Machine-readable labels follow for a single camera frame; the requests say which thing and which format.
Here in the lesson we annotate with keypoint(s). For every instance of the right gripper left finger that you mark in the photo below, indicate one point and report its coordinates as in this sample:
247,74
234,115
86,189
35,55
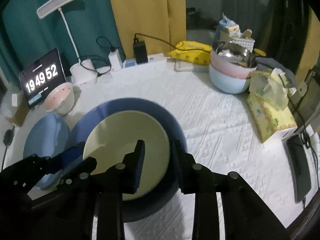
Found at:
122,178

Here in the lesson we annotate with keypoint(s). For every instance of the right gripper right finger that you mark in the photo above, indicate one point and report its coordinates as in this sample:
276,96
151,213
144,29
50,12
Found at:
246,216

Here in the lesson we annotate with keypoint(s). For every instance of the large blue bowl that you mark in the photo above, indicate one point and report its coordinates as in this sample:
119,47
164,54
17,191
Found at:
147,205

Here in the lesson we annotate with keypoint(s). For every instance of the cream yellow bowl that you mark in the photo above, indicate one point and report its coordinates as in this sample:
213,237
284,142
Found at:
118,134

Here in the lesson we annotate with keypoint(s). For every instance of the blue plate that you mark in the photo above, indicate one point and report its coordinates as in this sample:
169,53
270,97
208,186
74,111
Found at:
47,138

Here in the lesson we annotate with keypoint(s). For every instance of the pink strawberry bowl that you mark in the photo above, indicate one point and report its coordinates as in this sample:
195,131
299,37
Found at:
60,100

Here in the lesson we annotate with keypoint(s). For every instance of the white tablecloth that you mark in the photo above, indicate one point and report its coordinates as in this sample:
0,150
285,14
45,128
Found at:
219,130

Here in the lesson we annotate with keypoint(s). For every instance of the black phone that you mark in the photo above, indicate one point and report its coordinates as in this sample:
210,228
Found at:
299,167

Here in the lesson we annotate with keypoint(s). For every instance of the black round device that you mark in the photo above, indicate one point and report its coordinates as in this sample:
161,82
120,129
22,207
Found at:
7,140

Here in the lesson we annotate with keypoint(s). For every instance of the yellow tissue pack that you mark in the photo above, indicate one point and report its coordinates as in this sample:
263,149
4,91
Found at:
268,102

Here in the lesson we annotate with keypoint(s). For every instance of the cardboard box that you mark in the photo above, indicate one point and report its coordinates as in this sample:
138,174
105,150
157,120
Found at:
20,115

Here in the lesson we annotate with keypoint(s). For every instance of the metal stand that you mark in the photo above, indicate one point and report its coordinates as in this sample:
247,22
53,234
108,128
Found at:
305,101

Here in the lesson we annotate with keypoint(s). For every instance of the tablet showing clock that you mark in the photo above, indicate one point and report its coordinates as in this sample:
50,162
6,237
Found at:
41,77

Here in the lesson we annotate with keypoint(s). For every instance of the small white box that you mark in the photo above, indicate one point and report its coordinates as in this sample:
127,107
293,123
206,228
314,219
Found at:
16,99

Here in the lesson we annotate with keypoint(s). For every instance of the white charger plug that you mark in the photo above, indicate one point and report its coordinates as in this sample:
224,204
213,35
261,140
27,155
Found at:
115,60

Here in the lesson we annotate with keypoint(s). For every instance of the light blue bowl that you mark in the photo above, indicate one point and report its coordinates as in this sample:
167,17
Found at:
228,84

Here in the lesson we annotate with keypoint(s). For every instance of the black power adapter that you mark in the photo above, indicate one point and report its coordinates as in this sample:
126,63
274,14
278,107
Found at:
139,49

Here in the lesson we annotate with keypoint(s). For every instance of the pink bowl in stack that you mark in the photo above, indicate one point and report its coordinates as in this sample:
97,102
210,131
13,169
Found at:
230,69

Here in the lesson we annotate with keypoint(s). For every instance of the yellow snack bag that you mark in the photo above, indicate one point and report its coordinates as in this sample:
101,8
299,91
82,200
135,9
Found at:
193,52

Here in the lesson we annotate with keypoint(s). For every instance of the teal curtain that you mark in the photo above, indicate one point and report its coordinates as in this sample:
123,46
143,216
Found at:
84,28

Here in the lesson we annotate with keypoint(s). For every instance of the steel bowl on top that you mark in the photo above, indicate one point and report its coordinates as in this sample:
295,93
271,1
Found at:
234,53

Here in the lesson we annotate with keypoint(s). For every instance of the yellow curtain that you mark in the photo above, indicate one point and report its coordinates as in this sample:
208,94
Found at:
163,21

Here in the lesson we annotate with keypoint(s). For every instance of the white basket with items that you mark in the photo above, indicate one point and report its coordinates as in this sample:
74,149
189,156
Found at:
228,30

